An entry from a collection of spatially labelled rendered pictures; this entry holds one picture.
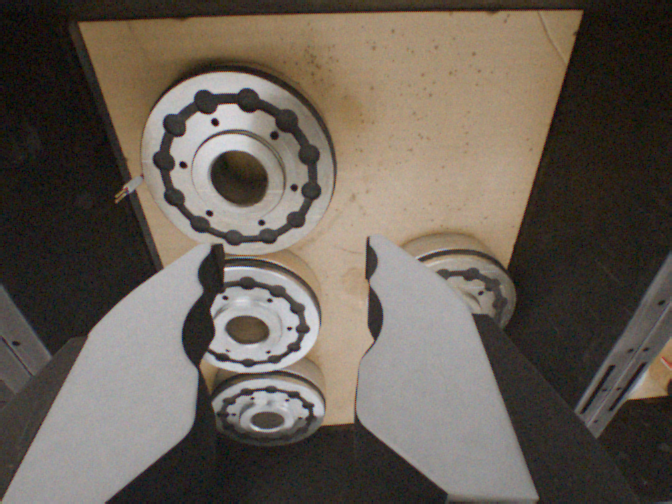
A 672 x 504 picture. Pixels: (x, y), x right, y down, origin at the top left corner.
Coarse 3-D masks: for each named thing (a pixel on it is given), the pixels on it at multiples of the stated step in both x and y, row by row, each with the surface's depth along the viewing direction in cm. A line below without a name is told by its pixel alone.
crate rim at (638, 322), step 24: (0, 264) 13; (0, 288) 13; (648, 288) 15; (0, 312) 13; (24, 312) 14; (624, 312) 16; (648, 312) 16; (24, 336) 14; (48, 336) 15; (624, 336) 17; (24, 360) 15; (48, 360) 15; (600, 360) 18; (624, 360) 18; (600, 384) 19; (576, 408) 20
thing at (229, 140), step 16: (208, 144) 16; (224, 144) 17; (240, 144) 17; (256, 144) 17; (192, 160) 17; (208, 160) 17; (272, 160) 17; (192, 176) 17; (208, 176) 17; (272, 176) 18; (208, 192) 18; (272, 192) 18; (224, 208) 18; (240, 208) 18; (256, 208) 18; (272, 208) 19
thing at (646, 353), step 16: (656, 320) 16; (656, 336) 17; (640, 352) 18; (656, 352) 18; (624, 368) 18; (640, 368) 18; (624, 384) 19; (608, 400) 20; (624, 400) 20; (592, 416) 21; (608, 416) 21; (592, 432) 22; (656, 496) 30
